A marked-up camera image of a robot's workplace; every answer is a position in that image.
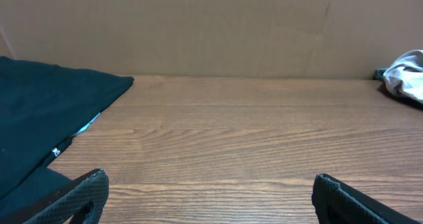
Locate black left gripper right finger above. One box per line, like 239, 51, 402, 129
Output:
311, 173, 419, 224

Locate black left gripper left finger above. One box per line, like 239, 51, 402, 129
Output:
1, 168, 109, 224

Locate black t-shirt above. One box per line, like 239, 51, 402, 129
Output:
1, 56, 134, 196

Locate light blue t-shirt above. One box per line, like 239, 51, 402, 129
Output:
73, 113, 100, 136

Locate folded beige trousers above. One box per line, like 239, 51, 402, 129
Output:
383, 50, 422, 104

